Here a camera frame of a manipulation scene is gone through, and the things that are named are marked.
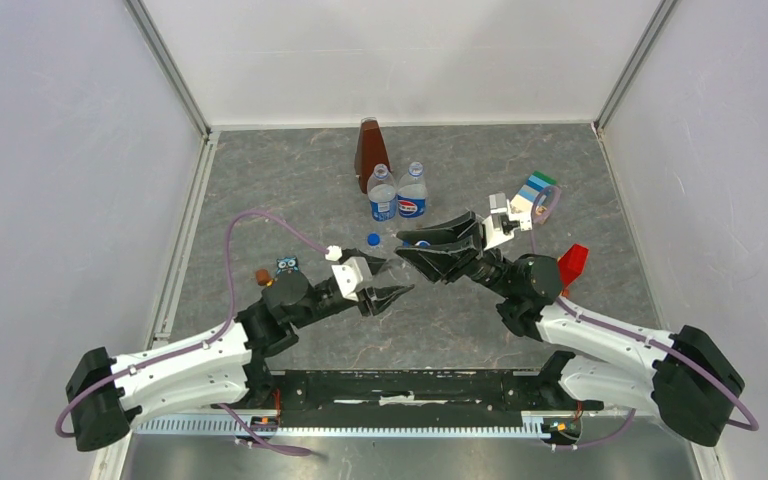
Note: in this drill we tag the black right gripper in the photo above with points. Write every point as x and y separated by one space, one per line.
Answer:
443 263

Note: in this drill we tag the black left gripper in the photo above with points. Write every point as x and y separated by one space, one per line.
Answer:
380 298

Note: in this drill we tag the Pepsi bottle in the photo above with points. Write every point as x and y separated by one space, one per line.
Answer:
412 192
381 192

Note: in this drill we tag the clear unlabelled plastic bottle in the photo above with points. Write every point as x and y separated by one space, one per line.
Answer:
397 270

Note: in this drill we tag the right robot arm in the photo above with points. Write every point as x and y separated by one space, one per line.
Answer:
682 377

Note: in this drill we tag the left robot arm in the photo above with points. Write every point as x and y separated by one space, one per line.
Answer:
109 396

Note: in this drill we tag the blue green stacked block toy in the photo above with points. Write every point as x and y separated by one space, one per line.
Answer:
526 197

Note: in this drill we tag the blue owl toy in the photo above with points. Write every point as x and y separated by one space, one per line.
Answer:
287 264

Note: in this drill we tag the small brown toy piece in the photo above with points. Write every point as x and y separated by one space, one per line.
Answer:
262 277

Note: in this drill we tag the red toy block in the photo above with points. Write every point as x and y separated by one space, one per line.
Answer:
572 264

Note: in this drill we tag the brown wooden metronome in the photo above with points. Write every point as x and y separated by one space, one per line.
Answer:
370 152

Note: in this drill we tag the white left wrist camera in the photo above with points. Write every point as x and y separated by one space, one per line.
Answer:
350 269

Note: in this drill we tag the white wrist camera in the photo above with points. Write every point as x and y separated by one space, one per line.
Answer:
350 269
505 219

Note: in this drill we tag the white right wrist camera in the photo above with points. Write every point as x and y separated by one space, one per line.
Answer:
505 219

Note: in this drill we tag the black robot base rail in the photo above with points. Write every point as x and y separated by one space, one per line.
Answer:
412 402

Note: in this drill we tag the aluminium frame post right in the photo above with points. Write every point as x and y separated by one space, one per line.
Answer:
656 24

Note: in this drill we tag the aluminium frame post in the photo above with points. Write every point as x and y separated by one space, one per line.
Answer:
163 56
656 24

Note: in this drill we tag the aluminium frame post left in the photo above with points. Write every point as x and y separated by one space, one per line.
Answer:
163 56

